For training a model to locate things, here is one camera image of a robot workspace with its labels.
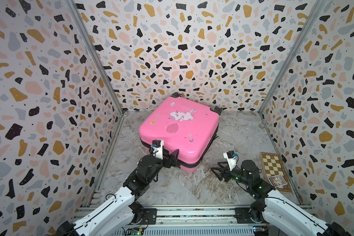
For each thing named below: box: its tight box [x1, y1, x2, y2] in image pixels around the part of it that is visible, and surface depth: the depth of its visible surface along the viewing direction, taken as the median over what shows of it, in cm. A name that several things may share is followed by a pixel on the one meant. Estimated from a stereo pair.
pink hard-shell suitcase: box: [139, 92, 223, 173], surface depth 85 cm
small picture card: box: [267, 174, 288, 188], surface depth 83 cm
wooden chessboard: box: [259, 151, 293, 193], surface depth 92 cm
